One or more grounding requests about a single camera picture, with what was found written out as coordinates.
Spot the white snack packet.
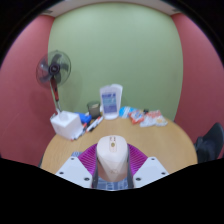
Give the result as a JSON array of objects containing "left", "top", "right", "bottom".
[{"left": 139, "top": 114, "right": 169, "bottom": 128}]

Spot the blue snack packet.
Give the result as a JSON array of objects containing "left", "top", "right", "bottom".
[{"left": 118, "top": 106, "right": 136, "bottom": 119}]

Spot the red-capped whiteboard marker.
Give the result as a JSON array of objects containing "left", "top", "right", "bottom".
[{"left": 85, "top": 115, "right": 105, "bottom": 133}]

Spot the white tissue box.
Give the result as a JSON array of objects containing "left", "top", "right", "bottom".
[{"left": 49, "top": 109, "right": 83, "bottom": 141}]

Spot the acrylic sign stand, blue leaflet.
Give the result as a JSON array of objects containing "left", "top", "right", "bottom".
[{"left": 99, "top": 83, "right": 124, "bottom": 120}]

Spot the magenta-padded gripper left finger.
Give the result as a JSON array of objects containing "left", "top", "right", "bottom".
[{"left": 54, "top": 143, "right": 100, "bottom": 190}]

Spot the dark mesh pen cup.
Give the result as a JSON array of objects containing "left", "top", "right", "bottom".
[{"left": 86, "top": 101, "right": 102, "bottom": 119}]

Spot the orange snack packet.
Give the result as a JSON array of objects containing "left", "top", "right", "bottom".
[{"left": 129, "top": 109, "right": 146, "bottom": 125}]

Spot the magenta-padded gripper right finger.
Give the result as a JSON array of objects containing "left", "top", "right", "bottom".
[{"left": 127, "top": 143, "right": 170, "bottom": 190}]

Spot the black office chair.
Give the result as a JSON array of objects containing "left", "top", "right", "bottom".
[{"left": 194, "top": 122, "right": 224, "bottom": 164}]

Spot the small blue box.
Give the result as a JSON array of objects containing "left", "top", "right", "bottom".
[{"left": 77, "top": 112, "right": 93, "bottom": 125}]

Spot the black whiteboard marker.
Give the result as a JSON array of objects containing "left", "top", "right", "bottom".
[{"left": 79, "top": 123, "right": 94, "bottom": 139}]

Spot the black standing fan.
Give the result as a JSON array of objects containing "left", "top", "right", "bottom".
[{"left": 35, "top": 49, "right": 72, "bottom": 114}]

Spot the pale pink computer mouse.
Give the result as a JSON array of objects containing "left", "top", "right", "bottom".
[{"left": 95, "top": 134, "right": 130, "bottom": 183}]

